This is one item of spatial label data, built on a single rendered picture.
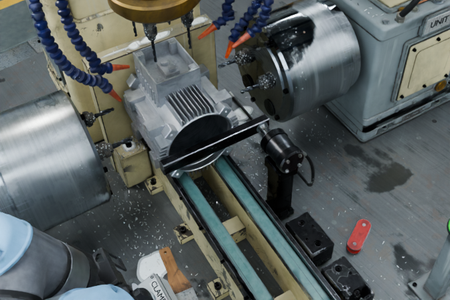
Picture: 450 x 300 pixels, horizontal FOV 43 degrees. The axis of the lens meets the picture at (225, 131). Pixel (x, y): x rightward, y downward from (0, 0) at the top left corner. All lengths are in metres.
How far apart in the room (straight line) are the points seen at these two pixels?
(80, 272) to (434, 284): 0.76
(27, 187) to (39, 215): 0.07
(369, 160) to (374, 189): 0.09
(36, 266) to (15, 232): 0.05
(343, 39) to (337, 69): 0.07
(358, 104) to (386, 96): 0.07
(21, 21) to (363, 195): 2.55
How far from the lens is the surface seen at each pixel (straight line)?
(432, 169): 1.48
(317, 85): 1.24
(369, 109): 1.42
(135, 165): 1.36
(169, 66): 1.19
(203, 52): 1.32
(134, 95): 1.23
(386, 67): 1.36
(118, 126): 1.34
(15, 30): 3.45
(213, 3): 1.95
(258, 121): 1.21
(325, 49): 1.24
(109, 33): 1.33
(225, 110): 1.16
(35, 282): 0.64
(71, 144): 1.07
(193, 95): 1.16
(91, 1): 1.28
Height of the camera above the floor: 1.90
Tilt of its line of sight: 47 degrees down
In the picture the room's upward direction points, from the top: 3 degrees counter-clockwise
